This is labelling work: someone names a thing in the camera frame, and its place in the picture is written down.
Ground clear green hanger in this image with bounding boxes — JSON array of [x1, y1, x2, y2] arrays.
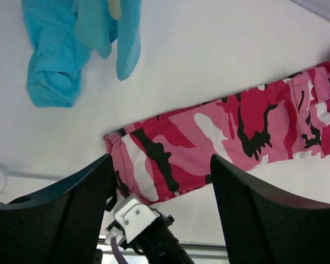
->
[[107, 0, 122, 20]]

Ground turquoise t-shirt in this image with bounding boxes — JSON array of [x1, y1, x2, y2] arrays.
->
[[21, 1, 142, 108]]

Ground pink camouflage trousers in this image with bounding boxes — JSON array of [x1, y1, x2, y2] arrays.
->
[[103, 60, 330, 205]]

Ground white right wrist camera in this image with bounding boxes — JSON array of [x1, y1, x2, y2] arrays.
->
[[104, 194, 160, 245]]

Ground white clothes rack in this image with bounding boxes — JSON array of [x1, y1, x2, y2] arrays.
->
[[0, 164, 65, 196]]

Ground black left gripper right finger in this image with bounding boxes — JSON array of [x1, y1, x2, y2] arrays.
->
[[210, 155, 330, 263]]

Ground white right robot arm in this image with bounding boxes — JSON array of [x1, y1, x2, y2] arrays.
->
[[121, 214, 194, 264]]

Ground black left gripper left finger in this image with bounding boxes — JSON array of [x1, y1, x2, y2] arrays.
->
[[0, 155, 112, 263]]

